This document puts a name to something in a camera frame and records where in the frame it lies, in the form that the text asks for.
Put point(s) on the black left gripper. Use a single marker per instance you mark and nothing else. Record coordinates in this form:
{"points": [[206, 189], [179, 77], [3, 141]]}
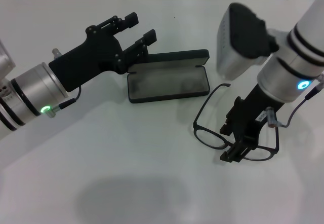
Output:
{"points": [[86, 59]]}

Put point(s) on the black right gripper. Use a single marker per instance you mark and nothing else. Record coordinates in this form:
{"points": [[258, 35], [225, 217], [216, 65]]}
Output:
{"points": [[250, 112]]}

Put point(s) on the black glasses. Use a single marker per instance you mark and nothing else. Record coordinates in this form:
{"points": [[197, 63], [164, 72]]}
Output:
{"points": [[194, 127]]}

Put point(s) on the black glasses case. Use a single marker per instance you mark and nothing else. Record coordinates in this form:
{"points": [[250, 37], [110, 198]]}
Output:
{"points": [[164, 84]]}

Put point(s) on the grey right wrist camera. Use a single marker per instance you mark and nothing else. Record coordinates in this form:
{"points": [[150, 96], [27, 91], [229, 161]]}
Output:
{"points": [[245, 31]]}

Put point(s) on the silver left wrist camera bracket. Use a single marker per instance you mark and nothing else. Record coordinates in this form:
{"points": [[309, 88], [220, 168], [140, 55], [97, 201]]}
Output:
{"points": [[6, 56]]}

